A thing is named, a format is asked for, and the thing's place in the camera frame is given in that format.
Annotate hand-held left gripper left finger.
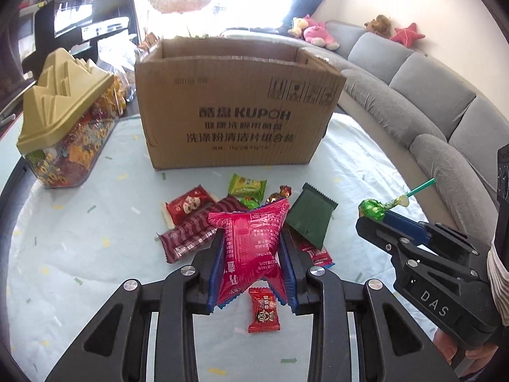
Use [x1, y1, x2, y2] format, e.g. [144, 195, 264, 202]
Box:
[44, 227, 225, 382]

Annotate grey sofa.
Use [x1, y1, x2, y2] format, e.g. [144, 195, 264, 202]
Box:
[278, 20, 509, 243]

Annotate brown cardboard box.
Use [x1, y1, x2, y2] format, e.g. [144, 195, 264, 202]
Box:
[134, 37, 347, 172]

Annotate dark green snack packet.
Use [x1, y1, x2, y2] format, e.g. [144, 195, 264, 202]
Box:
[285, 182, 338, 249]

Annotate black television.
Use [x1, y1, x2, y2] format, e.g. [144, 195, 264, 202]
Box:
[0, 44, 38, 122]

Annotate green lollipop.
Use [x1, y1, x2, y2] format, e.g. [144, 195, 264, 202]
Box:
[358, 178, 436, 221]

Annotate pink plush toy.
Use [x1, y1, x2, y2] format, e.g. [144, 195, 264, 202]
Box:
[303, 15, 340, 50]

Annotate small red candy packet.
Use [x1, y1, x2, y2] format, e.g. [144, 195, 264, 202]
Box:
[247, 286, 282, 334]

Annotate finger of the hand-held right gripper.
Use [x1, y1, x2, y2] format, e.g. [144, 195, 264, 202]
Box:
[355, 216, 488, 287]
[382, 210, 482, 257]

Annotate maroon striped snack packet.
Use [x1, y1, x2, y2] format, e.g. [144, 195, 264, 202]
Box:
[158, 195, 247, 264]

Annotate clear jar with gold lid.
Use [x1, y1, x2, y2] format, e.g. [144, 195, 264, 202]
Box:
[16, 48, 120, 189]

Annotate green candy packet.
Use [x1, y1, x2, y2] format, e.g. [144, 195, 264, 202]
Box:
[227, 173, 268, 203]

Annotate plastic bag of pistachios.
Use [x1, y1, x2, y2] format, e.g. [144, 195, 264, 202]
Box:
[95, 34, 140, 104]

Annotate white speckled table mat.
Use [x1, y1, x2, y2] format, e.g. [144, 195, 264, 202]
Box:
[6, 111, 442, 382]

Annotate red star plush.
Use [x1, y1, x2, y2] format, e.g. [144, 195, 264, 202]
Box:
[390, 22, 426, 48]

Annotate brown plush toy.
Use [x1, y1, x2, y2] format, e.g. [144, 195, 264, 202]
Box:
[365, 15, 392, 37]

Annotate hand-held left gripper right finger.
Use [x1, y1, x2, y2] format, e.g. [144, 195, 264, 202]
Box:
[278, 229, 462, 382]

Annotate magenta snack packet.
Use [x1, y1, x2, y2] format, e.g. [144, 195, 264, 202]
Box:
[207, 197, 290, 309]

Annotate person's right forearm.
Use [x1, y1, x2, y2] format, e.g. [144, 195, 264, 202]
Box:
[487, 223, 509, 327]

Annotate black piano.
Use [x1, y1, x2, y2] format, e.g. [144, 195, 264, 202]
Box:
[22, 0, 138, 72]

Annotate person's right hand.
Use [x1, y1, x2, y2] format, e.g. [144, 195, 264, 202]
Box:
[436, 322, 502, 380]

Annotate brown foil wrapped candy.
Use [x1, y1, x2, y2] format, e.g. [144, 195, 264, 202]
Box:
[266, 185, 294, 204]

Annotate red and blue snack packet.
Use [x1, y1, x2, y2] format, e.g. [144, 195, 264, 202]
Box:
[298, 241, 334, 267]

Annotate red snack packet with face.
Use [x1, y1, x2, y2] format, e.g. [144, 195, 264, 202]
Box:
[161, 184, 219, 229]

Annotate white two-tier snack bowl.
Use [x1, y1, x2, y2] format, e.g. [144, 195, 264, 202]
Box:
[148, 0, 215, 14]

